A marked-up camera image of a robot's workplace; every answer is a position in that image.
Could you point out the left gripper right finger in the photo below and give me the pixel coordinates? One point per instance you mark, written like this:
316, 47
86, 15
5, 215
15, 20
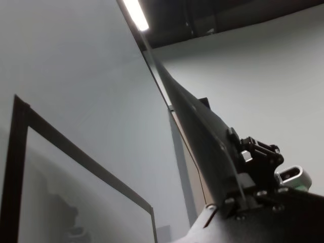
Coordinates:
248, 192

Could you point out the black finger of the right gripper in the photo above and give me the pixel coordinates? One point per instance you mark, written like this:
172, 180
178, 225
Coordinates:
232, 139

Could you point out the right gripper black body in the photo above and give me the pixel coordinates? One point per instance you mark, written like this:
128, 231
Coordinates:
267, 164

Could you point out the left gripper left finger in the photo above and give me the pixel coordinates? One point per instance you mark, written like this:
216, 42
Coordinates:
229, 207

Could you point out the black robot print poster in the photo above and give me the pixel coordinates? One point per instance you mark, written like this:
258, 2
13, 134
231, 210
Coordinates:
202, 131

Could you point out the long white ceiling light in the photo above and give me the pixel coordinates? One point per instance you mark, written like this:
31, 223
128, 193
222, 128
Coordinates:
136, 15

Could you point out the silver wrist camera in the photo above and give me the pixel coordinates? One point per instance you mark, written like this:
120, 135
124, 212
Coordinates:
296, 176

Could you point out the brown door black frame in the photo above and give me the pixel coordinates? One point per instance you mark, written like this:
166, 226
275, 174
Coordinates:
204, 102

